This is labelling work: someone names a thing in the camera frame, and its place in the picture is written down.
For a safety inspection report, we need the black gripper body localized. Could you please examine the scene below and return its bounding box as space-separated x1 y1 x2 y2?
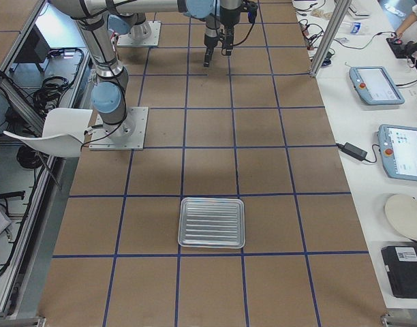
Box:
204 27 234 57

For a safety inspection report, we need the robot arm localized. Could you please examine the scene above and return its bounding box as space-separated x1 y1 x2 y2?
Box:
51 1 187 94
177 0 258 67

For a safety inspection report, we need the silver ribbed metal tray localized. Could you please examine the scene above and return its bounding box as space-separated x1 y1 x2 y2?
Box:
178 198 245 249

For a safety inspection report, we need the bag of wooden pieces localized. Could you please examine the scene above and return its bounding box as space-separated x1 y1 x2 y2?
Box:
311 9 333 20

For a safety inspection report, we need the blue teach pendant far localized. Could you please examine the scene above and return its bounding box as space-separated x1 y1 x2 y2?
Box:
349 66 405 106

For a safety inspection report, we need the blue teach pendant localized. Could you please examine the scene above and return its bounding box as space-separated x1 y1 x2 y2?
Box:
349 66 405 106
377 124 417 181

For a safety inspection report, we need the white plastic chair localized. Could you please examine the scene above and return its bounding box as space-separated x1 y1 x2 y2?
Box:
3 108 93 158

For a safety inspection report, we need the black power adapter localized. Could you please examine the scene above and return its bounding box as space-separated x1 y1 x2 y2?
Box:
336 142 377 164

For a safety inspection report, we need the blue teach pendant near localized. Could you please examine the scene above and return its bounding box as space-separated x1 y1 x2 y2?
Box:
377 124 417 181

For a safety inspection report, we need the white round plate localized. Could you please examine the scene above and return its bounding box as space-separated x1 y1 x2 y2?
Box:
384 194 417 242

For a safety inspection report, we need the black laptop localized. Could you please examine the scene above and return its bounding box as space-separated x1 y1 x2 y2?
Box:
381 246 417 299

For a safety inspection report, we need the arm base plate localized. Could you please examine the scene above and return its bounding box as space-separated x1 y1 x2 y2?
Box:
117 21 161 48
89 107 149 151

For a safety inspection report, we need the aluminium frame post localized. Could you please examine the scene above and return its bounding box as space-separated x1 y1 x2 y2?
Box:
309 0 351 77

